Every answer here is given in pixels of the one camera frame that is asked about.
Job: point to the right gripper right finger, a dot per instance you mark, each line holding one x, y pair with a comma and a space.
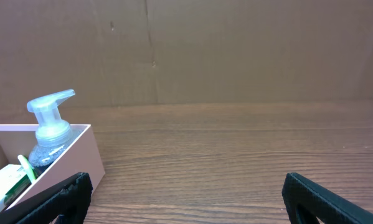
308, 202

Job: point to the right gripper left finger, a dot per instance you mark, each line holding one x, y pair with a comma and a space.
66, 202

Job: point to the green toothbrush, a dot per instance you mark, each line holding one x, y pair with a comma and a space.
27, 168

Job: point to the clear pump bottle dark liquid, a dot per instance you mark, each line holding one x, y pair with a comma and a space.
53, 134

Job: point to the green white soap packet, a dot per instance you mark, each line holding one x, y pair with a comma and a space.
13, 181

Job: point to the white cardboard box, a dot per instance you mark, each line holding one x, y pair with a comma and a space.
81, 156

